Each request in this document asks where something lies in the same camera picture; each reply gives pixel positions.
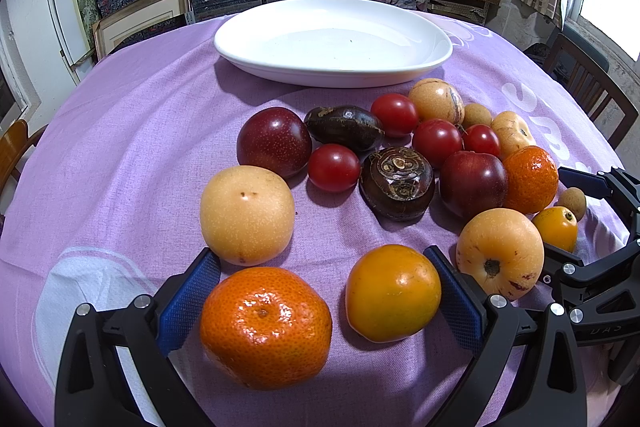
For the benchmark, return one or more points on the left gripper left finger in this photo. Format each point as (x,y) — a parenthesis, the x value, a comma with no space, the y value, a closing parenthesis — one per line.
(92,390)

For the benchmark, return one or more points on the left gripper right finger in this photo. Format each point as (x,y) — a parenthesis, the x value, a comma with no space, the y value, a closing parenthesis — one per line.
(548,389)

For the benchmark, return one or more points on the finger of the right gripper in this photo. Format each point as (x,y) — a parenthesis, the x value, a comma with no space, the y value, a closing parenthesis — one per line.
(561,267)
(592,185)

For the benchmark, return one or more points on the small yellow orange fruit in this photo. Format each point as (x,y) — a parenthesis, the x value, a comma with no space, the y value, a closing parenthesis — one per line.
(557,226)

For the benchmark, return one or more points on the pale yellow spotted loquat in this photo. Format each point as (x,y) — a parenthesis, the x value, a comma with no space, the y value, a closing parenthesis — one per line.
(503,251)

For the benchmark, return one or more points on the small orange tangerine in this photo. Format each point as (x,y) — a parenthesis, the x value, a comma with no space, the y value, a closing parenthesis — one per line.
(533,180)

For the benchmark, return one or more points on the pale yellow loquat back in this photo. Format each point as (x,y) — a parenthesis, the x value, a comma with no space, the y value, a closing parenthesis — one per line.
(512,132)

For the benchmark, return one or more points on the small dark red plum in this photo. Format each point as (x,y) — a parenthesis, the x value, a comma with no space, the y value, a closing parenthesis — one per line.
(470,183)

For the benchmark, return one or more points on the small red cherry tomato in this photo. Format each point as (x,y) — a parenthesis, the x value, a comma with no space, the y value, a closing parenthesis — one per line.
(481,139)

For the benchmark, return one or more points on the large orange tangerine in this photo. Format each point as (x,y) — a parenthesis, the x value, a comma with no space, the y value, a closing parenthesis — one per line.
(267,328)

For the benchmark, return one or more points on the orange round persimmon fruit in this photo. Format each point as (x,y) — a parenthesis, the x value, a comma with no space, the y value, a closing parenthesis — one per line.
(391,293)

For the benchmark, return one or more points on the striped pepino melon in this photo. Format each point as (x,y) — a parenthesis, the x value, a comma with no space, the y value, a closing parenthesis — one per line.
(436,99)

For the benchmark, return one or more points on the large yellow pear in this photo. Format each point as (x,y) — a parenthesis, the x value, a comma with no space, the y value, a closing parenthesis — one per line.
(247,215)

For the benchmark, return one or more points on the red cherry tomato back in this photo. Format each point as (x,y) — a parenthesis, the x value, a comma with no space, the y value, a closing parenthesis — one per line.
(396,113)

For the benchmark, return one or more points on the red cherry tomato front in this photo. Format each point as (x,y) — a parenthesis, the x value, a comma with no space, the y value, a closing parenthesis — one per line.
(333,168)

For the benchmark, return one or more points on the dark purple oblong fruit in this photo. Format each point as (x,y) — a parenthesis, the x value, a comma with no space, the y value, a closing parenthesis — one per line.
(347,125)

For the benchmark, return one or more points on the large dark red plum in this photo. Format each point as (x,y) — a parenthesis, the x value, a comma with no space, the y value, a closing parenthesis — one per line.
(275,139)

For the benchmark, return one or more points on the dark wooden chair right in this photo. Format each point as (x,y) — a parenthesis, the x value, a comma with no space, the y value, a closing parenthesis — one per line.
(590,86)

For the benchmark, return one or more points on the purple tablecloth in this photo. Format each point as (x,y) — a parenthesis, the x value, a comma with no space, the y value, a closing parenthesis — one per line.
(108,207)

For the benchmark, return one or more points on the wooden chair left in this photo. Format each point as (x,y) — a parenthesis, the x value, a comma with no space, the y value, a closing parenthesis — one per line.
(14,144)

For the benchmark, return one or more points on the white oval plate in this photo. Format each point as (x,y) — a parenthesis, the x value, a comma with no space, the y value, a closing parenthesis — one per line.
(333,43)

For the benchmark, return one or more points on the cardboard framed picture box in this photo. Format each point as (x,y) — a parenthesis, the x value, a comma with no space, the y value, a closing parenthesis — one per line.
(139,15)

